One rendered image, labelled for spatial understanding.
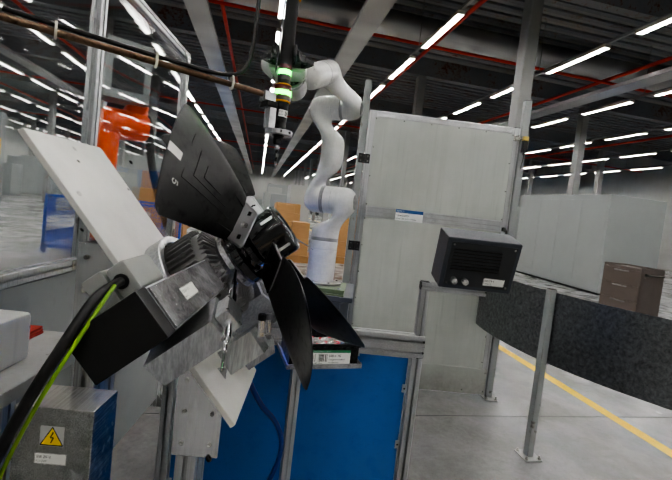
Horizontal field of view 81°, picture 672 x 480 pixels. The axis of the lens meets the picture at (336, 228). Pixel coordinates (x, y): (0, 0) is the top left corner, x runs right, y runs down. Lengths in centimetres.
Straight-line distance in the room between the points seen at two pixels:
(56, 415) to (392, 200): 234
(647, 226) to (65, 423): 1104
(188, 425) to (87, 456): 19
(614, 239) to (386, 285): 822
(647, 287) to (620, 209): 344
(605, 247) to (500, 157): 757
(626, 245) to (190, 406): 1043
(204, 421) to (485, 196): 251
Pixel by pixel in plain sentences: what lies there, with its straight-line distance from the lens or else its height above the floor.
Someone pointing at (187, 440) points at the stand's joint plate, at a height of 75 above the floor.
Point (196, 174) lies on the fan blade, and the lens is 73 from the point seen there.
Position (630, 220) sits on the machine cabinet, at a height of 173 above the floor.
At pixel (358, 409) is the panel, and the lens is 157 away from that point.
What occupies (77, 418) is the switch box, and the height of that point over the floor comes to 82.
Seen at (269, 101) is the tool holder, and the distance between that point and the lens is 102.
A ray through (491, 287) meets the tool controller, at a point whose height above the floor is 106.
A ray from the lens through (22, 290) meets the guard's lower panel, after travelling 147.
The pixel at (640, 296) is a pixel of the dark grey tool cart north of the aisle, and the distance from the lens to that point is 751.
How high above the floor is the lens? 128
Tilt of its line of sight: 3 degrees down
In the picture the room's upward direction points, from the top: 7 degrees clockwise
